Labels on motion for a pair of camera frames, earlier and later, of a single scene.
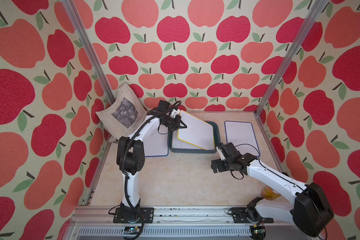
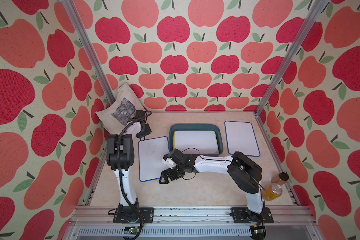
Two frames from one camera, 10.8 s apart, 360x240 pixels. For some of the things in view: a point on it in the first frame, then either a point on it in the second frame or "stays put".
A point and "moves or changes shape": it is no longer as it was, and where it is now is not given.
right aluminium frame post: x=314 y=15 stays put
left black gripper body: x=172 y=123 -> x=147 y=131
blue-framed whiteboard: x=242 y=136 stays put
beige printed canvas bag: x=121 y=118 stays put
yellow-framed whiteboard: x=197 y=131 moves or changes shape
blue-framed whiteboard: x=156 y=144 moves or changes shape
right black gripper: x=218 y=164 -> x=169 y=171
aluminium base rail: x=91 y=223 stays put
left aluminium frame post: x=89 y=48 stays put
